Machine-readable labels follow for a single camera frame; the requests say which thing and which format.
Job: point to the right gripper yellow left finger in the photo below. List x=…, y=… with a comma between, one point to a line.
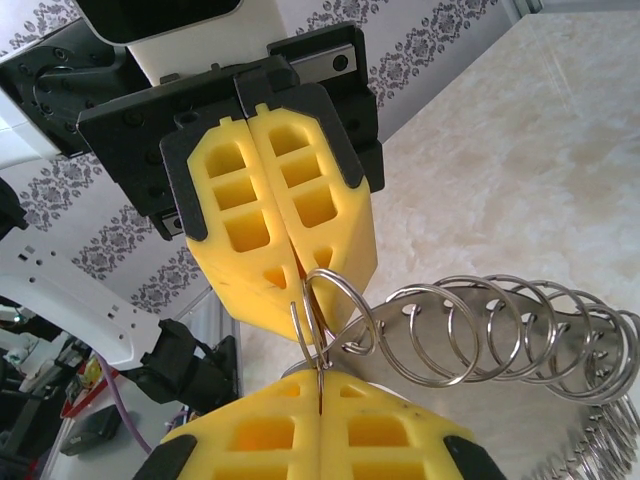
x=225, y=450

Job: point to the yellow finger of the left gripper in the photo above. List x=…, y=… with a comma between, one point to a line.
x=345, y=240
x=215, y=265

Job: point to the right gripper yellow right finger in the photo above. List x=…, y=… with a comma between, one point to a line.
x=410, y=450

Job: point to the metal key plate with rings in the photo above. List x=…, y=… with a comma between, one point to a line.
x=440, y=405

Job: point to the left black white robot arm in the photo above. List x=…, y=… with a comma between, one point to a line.
x=75, y=290

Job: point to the black box device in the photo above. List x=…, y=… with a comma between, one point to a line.
x=90, y=430

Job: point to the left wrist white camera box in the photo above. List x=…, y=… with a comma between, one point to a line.
x=200, y=30

